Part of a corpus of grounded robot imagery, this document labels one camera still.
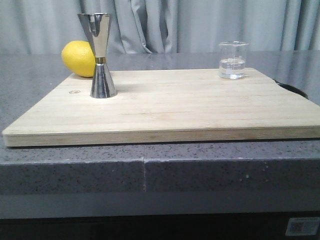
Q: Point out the yellow lemon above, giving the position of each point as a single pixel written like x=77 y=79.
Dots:
x=78 y=57

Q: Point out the small glass beaker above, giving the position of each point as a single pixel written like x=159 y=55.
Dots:
x=232 y=61

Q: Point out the wooden cutting board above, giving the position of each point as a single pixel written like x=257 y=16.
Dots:
x=153 y=106

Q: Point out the grey curtain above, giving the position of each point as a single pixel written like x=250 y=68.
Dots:
x=162 y=26

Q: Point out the white QR code label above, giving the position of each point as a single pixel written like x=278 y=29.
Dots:
x=302 y=226

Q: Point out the steel double jigger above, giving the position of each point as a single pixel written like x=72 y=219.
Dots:
x=96 y=27

